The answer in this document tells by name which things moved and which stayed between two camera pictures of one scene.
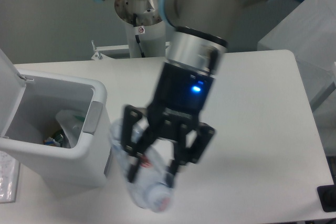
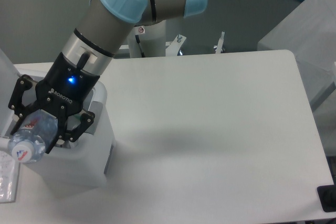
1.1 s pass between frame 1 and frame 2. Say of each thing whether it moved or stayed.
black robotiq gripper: moved
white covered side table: stayed
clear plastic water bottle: moved
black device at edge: stayed
